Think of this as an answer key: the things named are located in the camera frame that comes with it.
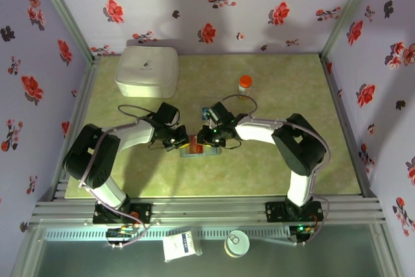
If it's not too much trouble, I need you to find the clear plastic card holder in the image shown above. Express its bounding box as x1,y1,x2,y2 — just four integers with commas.
180,134,223,158

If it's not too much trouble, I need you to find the red credit card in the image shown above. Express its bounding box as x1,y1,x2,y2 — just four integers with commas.
189,134,204,154

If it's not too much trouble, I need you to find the orange-capped small bottle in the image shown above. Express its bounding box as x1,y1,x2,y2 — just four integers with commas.
238,75,254,99

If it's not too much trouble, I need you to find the white square lidded box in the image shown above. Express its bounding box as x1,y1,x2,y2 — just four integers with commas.
113,45,180,99

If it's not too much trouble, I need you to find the white box with blue label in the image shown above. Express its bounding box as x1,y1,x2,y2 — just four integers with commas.
161,230,204,263

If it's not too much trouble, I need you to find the silver tin can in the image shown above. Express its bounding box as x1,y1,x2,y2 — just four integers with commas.
223,230,250,258

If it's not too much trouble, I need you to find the lilac left arm cable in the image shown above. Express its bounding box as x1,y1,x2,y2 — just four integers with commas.
77,104,160,250

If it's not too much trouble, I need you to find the aluminium mounting rail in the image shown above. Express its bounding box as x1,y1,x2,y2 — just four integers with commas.
28,194,388,226

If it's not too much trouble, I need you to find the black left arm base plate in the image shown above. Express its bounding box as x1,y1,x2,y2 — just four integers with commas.
93,202,153,225

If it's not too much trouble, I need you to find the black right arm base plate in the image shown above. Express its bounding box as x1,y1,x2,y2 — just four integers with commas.
265,201,324,223

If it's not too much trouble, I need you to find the aluminium side rail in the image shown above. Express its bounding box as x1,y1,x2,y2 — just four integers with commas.
48,56,103,202
319,53,377,200

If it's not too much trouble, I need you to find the white slotted cable duct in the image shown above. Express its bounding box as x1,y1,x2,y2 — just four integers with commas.
43,226,291,242

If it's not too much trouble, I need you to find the aluminium frame post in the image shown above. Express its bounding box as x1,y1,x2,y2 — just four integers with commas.
320,0,379,60
30,0,101,64

